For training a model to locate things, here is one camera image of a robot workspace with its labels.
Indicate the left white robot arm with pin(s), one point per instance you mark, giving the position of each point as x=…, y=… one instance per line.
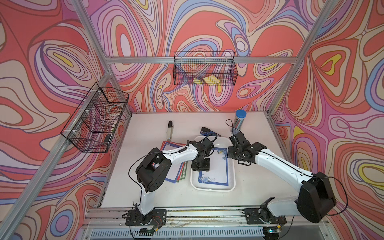
x=152, y=171

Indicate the black wire basket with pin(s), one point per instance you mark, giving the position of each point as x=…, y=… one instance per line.
x=91, y=128
x=200, y=64

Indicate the back black wire basket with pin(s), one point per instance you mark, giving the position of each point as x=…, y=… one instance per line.
x=200, y=64

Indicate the blue lid pen tube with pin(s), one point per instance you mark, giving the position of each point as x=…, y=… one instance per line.
x=239, y=119

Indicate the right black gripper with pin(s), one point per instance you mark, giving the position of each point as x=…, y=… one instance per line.
x=230, y=153

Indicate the left black wire basket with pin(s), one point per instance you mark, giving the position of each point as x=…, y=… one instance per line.
x=91, y=128

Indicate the blue black stapler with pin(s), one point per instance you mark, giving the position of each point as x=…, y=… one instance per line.
x=207, y=132

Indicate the yellow sticky note large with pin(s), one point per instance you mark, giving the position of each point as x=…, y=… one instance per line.
x=212, y=80

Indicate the blue bordered stationery sheet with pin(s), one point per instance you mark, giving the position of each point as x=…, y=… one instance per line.
x=175, y=170

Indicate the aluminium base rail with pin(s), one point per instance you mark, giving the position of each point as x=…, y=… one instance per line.
x=193, y=223

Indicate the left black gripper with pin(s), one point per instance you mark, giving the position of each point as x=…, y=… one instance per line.
x=206, y=168

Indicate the white plastic storage tray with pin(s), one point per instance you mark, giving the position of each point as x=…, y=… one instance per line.
x=220, y=142

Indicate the yellow sticky note small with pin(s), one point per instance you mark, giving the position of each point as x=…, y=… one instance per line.
x=197, y=82

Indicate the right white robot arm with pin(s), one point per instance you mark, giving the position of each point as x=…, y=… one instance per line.
x=315, y=197

